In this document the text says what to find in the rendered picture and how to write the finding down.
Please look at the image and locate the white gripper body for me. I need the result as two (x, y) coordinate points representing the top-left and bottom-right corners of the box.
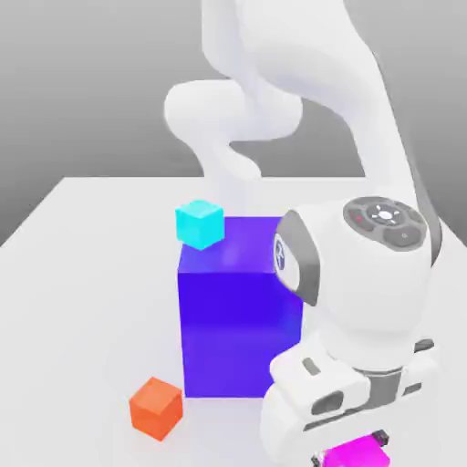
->
(259, 383), (407, 467)

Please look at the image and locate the small magenta cube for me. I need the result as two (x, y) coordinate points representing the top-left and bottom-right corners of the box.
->
(319, 433), (391, 467)

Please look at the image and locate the small cyan cube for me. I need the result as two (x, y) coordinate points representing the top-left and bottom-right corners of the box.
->
(174, 199), (226, 252)

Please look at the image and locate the large blue box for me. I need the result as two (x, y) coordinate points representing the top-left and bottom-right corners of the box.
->
(177, 216), (305, 400)

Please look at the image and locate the small orange cube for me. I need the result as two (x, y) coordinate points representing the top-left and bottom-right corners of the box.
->
(128, 376), (184, 443)

